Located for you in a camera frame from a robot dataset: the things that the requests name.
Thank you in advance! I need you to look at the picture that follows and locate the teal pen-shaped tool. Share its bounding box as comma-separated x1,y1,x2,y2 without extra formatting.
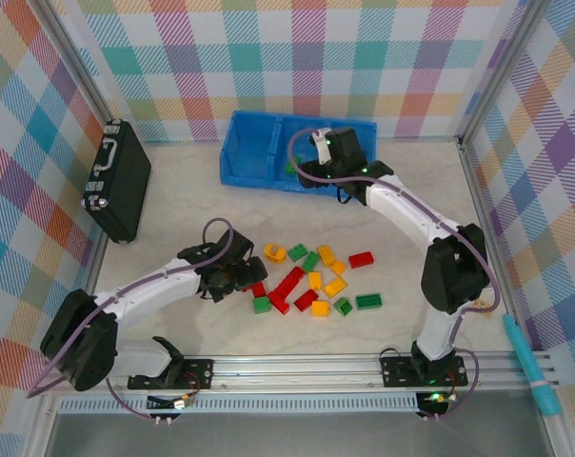
502,312,564,419

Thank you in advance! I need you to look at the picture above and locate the aluminium side rail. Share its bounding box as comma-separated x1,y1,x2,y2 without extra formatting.
456,136,575,457

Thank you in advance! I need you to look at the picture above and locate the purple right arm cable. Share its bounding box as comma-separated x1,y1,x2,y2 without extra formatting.
288,128,502,423

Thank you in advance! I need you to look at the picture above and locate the blue three-compartment plastic bin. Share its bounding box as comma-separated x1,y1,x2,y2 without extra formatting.
218,109,379,199

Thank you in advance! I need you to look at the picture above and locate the yellow rounded lego piece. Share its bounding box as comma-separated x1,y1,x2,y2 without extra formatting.
263,242,288,265

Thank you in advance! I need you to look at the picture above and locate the aluminium frame post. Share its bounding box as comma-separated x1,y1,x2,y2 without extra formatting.
37,0,115,126
457,0,545,144

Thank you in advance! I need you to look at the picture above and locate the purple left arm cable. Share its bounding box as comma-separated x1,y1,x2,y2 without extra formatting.
24,217,235,425

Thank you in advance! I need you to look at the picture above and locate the grey slotted cable duct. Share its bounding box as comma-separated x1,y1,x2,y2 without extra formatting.
58,397,420,413

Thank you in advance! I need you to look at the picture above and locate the small black controller board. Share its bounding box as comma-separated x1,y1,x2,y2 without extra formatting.
146,392,196,414
414,390,458,420

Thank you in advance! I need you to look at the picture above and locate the black case with metal handle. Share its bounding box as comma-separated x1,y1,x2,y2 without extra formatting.
80,118,153,246

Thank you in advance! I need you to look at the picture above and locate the aluminium mounting rail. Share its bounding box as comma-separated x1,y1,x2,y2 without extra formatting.
39,352,555,397

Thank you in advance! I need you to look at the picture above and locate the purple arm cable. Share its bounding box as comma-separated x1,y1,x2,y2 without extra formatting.
288,128,502,423
24,217,235,425

